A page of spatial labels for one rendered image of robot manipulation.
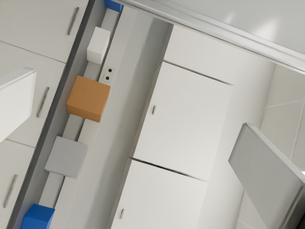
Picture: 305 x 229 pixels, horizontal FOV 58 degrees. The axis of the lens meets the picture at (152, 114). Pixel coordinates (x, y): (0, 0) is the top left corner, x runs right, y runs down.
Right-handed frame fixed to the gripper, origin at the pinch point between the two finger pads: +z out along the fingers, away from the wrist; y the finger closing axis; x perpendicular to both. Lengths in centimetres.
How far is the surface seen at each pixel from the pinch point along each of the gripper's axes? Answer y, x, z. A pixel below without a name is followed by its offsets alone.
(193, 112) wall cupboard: 62, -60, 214
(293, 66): 45, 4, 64
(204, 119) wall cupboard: 73, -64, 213
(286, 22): 40, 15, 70
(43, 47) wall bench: -63, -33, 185
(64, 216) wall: -27, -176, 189
